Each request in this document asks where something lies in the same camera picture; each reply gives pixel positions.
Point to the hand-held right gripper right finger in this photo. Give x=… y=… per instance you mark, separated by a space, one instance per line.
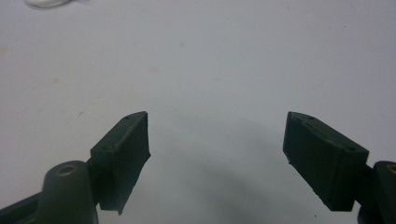
x=323 y=165

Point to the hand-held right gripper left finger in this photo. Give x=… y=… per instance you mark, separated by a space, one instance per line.
x=124 y=158

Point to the white round object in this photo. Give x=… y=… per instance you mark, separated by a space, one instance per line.
x=46 y=2

